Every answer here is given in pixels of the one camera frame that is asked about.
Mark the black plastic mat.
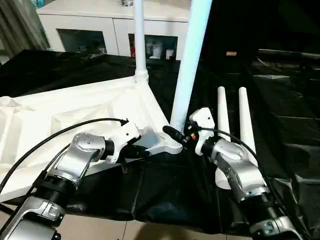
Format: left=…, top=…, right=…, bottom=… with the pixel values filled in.
left=0, top=47, right=320, bottom=236

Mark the white plastic table leg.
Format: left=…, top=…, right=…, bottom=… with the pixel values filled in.
left=132, top=0, right=151, bottom=84
left=215, top=86, right=234, bottom=191
left=238, top=86, right=258, bottom=156
left=169, top=0, right=214, bottom=136

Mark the tall clear bottle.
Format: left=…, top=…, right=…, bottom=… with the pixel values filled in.
left=153, top=40, right=162, bottom=59

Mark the white cabinet with glass doors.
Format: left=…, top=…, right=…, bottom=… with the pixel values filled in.
left=37, top=0, right=194, bottom=61

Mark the white plastic table top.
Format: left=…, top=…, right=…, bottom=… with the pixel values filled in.
left=0, top=75, right=185, bottom=203

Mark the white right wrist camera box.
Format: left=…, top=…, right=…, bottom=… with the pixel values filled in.
left=189, top=107, right=217, bottom=156

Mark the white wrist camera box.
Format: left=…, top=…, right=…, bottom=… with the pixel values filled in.
left=189, top=107, right=217, bottom=156
left=105, top=121, right=142, bottom=165

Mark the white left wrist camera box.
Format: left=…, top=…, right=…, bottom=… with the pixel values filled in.
left=105, top=121, right=142, bottom=165

